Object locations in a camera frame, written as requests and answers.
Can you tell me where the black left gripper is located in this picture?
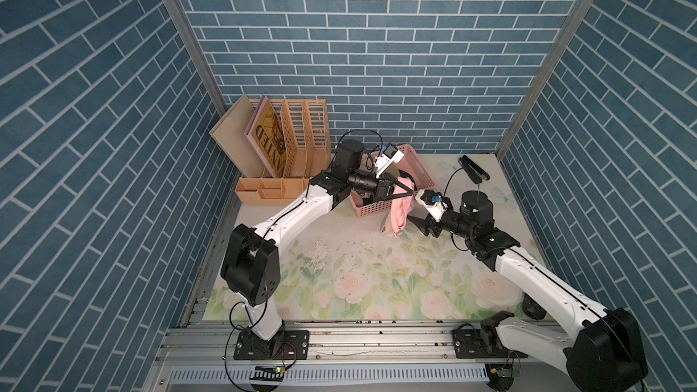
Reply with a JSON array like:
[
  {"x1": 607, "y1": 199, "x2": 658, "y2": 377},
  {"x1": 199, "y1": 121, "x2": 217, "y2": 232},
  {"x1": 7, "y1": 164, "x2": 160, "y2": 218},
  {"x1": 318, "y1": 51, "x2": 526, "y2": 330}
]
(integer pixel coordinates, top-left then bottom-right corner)
[{"x1": 344, "y1": 170, "x2": 409, "y2": 205}]

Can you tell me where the pink baseball cap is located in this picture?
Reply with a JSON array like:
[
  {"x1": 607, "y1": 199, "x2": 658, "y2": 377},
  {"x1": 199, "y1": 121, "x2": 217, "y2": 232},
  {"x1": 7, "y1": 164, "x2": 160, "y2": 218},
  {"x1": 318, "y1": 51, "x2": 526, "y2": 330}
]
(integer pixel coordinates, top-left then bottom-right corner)
[{"x1": 380, "y1": 195, "x2": 415, "y2": 237}]

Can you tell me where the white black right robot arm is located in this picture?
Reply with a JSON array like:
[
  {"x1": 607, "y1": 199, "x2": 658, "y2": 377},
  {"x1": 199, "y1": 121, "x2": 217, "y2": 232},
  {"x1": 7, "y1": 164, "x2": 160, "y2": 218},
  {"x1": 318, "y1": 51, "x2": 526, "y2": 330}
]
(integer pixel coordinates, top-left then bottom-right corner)
[{"x1": 412, "y1": 190, "x2": 649, "y2": 391}]

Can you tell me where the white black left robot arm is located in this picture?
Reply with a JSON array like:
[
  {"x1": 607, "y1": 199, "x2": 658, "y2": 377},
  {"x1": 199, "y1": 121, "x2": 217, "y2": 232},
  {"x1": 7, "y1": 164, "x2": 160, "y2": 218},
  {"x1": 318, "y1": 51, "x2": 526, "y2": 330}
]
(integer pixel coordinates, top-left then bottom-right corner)
[{"x1": 221, "y1": 139, "x2": 415, "y2": 360}]

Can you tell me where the pink perforated plastic basket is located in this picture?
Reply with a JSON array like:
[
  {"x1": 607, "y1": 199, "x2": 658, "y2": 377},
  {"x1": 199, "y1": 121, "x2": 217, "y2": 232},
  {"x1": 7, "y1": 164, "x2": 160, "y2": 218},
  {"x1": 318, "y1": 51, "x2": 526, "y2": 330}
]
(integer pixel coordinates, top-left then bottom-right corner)
[{"x1": 347, "y1": 143, "x2": 437, "y2": 220}]

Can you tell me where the black stapler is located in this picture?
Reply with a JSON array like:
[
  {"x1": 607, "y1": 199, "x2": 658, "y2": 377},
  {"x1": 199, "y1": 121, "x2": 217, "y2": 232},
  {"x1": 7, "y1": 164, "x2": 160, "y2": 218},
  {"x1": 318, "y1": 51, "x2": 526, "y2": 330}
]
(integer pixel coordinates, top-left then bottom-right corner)
[{"x1": 458, "y1": 155, "x2": 490, "y2": 185}]

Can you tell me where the floral table mat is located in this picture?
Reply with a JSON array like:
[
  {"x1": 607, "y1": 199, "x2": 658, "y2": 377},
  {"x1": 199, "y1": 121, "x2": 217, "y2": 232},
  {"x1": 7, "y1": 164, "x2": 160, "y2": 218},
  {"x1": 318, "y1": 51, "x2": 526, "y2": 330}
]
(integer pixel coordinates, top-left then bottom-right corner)
[{"x1": 203, "y1": 154, "x2": 546, "y2": 321}]

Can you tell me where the peach plastic desk organizer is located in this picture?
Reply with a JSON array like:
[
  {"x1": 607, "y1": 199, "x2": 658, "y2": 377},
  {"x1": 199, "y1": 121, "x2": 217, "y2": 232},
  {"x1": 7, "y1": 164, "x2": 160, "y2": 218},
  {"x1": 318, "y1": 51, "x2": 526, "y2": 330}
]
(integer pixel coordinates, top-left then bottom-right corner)
[{"x1": 235, "y1": 99, "x2": 330, "y2": 206}]

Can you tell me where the wanted poster book pink edge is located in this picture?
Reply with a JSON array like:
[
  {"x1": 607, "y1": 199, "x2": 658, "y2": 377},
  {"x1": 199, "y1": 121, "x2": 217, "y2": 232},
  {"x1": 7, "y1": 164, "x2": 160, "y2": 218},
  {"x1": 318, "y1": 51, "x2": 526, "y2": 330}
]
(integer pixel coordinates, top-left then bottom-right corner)
[{"x1": 245, "y1": 95, "x2": 287, "y2": 178}]

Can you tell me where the black round object on mat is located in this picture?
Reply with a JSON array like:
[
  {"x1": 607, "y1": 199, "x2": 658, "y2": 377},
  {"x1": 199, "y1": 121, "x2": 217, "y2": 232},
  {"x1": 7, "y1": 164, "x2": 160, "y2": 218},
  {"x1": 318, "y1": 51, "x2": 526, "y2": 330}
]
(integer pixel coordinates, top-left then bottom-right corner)
[{"x1": 522, "y1": 294, "x2": 547, "y2": 321}]

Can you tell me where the beige flat board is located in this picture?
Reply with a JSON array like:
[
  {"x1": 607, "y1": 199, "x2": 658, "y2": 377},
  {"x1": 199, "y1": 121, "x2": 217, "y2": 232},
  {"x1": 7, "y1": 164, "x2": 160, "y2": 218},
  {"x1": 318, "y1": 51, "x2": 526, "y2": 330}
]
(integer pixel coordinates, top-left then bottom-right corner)
[{"x1": 210, "y1": 95, "x2": 264, "y2": 178}]

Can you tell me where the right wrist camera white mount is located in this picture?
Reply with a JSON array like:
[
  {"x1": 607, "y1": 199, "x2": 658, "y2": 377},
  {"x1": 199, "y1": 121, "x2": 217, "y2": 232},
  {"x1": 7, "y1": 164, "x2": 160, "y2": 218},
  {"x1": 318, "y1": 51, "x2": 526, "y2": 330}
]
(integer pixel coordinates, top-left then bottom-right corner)
[{"x1": 416, "y1": 190, "x2": 453, "y2": 222}]

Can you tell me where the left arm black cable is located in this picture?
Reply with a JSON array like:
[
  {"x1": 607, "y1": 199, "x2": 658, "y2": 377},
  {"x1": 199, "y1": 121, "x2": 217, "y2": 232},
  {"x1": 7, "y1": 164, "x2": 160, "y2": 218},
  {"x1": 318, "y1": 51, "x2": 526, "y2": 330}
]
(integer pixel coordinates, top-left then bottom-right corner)
[{"x1": 336, "y1": 129, "x2": 385, "y2": 172}]

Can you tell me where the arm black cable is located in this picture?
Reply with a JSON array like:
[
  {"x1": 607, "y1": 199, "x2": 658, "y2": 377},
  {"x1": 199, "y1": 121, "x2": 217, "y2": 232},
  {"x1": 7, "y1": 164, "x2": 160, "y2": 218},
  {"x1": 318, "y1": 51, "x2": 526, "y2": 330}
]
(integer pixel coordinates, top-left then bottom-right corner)
[
  {"x1": 442, "y1": 165, "x2": 464, "y2": 200},
  {"x1": 336, "y1": 129, "x2": 385, "y2": 172}
]

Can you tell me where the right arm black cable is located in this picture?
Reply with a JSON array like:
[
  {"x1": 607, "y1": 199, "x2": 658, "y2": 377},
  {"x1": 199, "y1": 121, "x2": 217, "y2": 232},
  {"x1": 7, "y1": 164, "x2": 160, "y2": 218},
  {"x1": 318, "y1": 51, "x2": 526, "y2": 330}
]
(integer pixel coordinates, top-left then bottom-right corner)
[{"x1": 442, "y1": 165, "x2": 464, "y2": 200}]

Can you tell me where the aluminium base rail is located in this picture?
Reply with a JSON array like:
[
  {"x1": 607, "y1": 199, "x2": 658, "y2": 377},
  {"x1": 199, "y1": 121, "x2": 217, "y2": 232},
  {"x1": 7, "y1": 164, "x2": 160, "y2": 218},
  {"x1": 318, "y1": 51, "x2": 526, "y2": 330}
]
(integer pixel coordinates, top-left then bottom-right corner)
[{"x1": 144, "y1": 320, "x2": 567, "y2": 391}]

